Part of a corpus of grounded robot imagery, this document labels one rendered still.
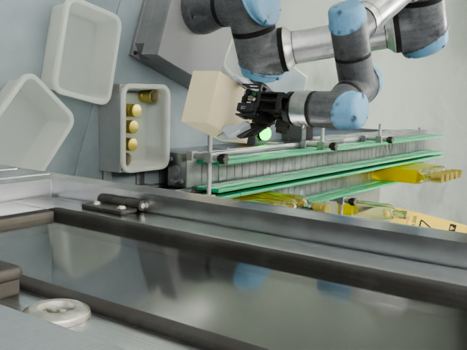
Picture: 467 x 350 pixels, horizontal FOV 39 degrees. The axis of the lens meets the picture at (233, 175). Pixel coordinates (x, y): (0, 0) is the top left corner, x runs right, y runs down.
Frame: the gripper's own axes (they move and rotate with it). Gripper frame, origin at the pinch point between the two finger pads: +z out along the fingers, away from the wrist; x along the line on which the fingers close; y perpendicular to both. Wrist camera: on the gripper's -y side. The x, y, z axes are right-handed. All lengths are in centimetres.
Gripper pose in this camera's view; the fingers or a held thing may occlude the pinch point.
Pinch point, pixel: (226, 107)
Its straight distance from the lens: 153.0
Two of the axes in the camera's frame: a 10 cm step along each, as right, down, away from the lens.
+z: -8.0, -1.0, 6.0
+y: -5.6, -2.4, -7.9
